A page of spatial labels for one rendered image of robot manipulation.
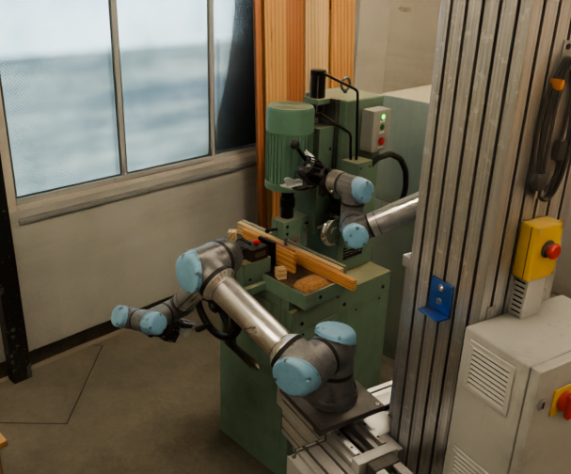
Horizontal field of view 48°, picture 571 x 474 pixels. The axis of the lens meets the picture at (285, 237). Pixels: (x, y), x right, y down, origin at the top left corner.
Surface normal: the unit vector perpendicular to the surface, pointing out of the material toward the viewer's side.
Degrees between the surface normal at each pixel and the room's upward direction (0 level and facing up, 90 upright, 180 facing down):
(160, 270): 90
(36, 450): 0
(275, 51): 87
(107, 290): 90
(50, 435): 0
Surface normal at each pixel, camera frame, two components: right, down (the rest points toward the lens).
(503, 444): -0.86, 0.18
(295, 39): 0.72, 0.24
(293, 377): -0.53, 0.37
